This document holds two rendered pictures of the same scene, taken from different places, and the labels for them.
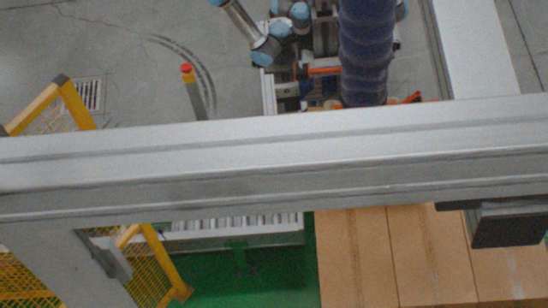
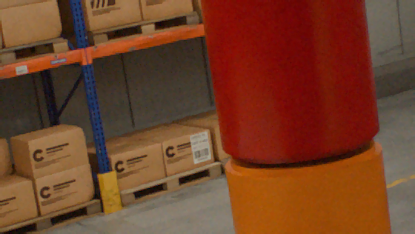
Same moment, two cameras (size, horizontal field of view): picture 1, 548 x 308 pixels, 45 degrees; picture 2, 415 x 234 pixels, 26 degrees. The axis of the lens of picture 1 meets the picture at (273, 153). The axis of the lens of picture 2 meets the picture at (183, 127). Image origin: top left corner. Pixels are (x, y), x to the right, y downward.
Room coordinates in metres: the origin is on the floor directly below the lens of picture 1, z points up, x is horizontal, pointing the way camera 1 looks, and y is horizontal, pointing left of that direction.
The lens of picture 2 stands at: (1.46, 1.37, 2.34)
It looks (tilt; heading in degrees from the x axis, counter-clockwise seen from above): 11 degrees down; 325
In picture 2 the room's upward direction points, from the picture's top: 9 degrees counter-clockwise
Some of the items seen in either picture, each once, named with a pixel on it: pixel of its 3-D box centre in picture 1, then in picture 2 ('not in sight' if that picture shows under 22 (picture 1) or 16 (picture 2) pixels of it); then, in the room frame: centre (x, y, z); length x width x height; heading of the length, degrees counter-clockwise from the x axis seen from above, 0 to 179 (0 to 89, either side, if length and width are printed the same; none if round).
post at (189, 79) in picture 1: (203, 121); not in sight; (2.51, 0.40, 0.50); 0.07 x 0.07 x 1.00; 84
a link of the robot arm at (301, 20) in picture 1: (300, 14); not in sight; (2.21, -0.24, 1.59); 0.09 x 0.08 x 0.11; 48
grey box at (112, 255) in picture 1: (96, 260); not in sight; (1.12, 0.72, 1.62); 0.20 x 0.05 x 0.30; 84
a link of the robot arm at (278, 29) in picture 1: (279, 35); not in sight; (2.46, -0.14, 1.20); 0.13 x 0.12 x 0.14; 138
